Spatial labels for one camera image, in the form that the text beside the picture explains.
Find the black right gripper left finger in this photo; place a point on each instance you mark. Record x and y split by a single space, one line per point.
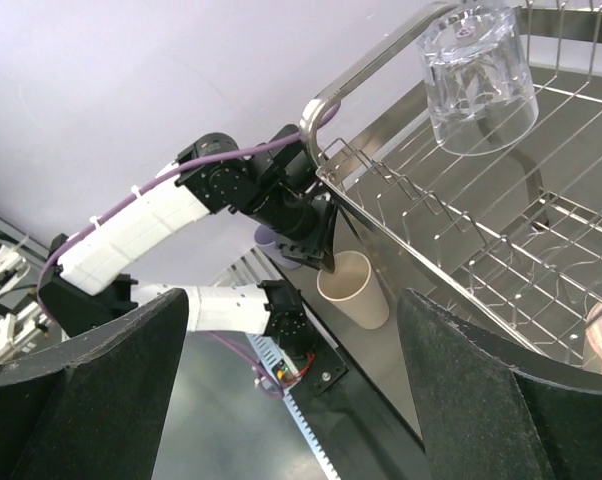
94 406

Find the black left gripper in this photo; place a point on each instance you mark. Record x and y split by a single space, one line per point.
305 231

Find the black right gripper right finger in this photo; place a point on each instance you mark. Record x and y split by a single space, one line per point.
491 409

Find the beige tumbler cup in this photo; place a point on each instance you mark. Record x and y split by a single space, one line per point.
353 288

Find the clear plastic cup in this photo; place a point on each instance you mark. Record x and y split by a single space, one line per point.
479 86

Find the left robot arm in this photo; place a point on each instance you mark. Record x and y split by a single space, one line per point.
188 223

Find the steel two-tier dish rack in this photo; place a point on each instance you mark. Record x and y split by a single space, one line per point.
510 240

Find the grey slotted cable duct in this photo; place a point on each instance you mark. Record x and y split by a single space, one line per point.
270 355

